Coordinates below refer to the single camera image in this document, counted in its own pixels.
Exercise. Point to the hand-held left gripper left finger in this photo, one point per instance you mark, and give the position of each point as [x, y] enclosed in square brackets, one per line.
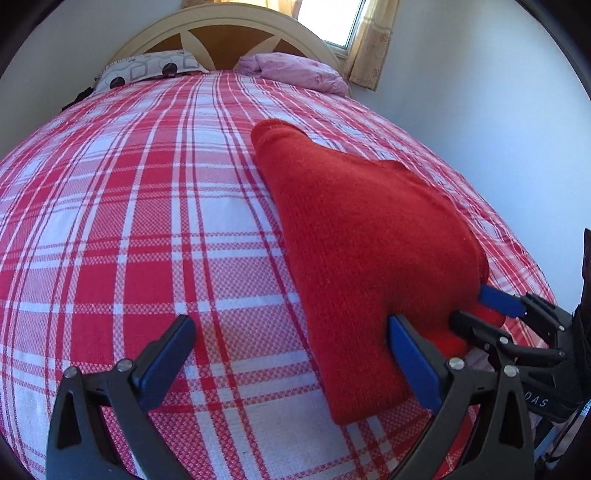
[166, 364]

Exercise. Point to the red white plaid bed sheet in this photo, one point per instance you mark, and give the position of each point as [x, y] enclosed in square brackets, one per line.
[115, 240]

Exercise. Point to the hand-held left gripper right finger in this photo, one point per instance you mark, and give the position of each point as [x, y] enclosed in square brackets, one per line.
[413, 360]

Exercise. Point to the grey patterned pillow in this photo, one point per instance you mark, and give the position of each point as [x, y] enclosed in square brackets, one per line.
[147, 67]

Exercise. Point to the cream wooden headboard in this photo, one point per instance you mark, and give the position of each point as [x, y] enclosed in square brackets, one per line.
[221, 44]

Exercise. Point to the pink pillow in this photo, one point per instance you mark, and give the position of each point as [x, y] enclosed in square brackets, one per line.
[295, 69]

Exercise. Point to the black clothing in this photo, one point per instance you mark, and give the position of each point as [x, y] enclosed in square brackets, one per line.
[78, 97]

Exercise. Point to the red knitted sweater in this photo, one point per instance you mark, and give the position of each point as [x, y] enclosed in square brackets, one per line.
[360, 240]

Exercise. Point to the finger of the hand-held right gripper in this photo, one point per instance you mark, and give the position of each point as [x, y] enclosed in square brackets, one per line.
[475, 330]
[501, 300]

